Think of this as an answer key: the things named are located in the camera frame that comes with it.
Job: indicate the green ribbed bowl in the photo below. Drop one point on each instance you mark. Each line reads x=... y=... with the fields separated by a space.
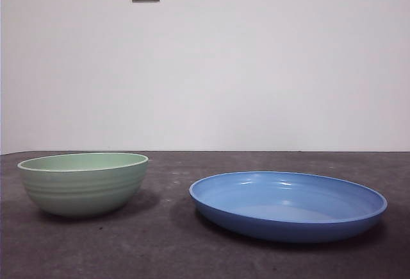
x=83 y=192

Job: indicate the blue round plate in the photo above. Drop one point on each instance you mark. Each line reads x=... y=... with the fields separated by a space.
x=288 y=202

